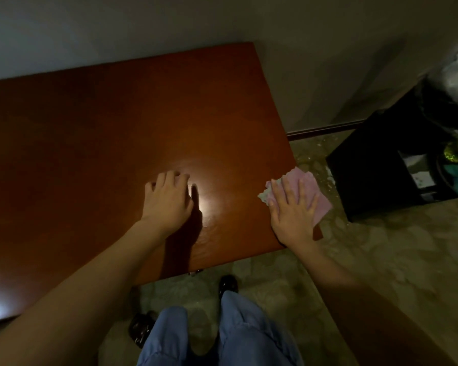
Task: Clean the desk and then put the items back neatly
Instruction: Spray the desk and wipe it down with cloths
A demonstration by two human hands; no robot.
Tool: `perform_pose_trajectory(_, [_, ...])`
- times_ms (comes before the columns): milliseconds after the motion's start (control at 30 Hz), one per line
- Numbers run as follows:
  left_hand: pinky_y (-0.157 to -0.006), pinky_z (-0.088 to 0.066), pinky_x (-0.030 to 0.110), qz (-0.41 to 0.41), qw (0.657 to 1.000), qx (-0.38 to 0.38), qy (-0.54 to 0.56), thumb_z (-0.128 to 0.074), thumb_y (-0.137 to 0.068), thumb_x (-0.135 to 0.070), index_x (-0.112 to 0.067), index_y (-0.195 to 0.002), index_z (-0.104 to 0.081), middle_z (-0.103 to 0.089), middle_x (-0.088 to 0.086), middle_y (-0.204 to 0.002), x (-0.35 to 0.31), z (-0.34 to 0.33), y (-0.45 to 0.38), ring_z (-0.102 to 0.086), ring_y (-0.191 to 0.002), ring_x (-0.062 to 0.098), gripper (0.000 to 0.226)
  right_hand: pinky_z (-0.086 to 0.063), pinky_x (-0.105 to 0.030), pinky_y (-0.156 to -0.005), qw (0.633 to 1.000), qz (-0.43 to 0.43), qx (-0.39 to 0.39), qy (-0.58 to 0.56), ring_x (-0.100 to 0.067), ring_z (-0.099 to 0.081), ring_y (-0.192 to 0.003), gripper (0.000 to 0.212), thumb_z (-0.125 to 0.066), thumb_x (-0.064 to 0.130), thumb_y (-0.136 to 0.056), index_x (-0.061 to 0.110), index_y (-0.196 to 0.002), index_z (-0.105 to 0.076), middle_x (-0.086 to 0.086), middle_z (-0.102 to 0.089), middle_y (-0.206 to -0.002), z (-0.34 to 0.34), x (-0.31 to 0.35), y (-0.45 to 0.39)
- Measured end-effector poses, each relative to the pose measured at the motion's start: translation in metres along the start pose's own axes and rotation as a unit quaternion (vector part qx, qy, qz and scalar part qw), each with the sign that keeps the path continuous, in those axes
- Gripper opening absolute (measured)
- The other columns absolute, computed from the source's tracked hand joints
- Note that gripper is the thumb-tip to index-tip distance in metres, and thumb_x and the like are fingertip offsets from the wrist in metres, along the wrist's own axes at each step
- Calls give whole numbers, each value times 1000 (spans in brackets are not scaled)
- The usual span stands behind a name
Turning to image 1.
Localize person's blue trousers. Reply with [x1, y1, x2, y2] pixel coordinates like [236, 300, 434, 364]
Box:
[136, 289, 306, 366]

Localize person's right forearm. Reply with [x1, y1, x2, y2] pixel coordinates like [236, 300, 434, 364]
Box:
[294, 238, 458, 366]

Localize person's black shoe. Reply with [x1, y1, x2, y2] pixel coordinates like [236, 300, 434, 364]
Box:
[128, 311, 160, 349]
[217, 274, 240, 298]

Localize trash bin with clear bag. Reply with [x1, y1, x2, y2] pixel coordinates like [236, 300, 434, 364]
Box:
[420, 45, 458, 134]

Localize person's right hand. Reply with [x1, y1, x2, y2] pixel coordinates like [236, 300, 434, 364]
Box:
[264, 176, 319, 250]

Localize reddish wooden desk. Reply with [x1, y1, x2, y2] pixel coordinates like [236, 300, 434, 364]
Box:
[0, 42, 324, 326]

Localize pink cleaning cloth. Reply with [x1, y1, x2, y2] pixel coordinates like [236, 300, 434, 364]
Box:
[258, 166, 334, 227]

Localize person's left hand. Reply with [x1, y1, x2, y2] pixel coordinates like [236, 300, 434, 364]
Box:
[140, 170, 195, 237]

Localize person's left forearm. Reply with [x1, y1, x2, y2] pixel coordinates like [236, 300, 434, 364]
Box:
[0, 221, 169, 366]

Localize black low cabinet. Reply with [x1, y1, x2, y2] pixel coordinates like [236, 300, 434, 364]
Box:
[326, 87, 458, 223]

